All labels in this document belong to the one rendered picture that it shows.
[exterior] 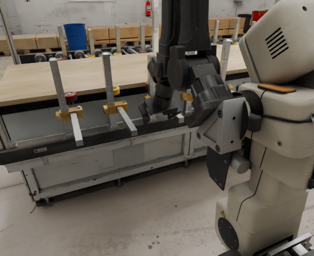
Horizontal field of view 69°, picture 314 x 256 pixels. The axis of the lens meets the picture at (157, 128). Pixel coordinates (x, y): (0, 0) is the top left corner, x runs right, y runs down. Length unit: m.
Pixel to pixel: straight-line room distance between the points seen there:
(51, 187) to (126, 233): 0.65
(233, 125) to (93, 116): 1.22
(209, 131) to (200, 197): 1.46
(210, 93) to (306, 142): 0.20
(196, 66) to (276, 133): 0.21
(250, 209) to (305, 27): 0.45
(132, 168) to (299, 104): 1.58
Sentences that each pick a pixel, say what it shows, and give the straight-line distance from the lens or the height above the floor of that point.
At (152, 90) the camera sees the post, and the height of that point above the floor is 0.90.
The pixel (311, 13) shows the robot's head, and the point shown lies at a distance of 0.56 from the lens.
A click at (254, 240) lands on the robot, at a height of 0.78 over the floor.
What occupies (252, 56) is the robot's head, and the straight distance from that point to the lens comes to 0.57.
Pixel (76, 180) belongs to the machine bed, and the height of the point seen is 0.17.
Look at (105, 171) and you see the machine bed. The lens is 1.89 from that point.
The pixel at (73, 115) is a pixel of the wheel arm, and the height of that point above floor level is 0.85.
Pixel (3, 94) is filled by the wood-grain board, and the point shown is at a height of 0.90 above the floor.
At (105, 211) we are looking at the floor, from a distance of 1.85.
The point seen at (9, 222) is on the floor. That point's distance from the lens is 2.04.
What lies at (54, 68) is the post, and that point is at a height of 1.09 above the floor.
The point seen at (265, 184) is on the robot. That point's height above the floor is 0.96.
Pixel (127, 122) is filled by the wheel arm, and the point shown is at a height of 0.84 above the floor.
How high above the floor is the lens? 1.40
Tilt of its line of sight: 30 degrees down
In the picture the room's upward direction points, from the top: straight up
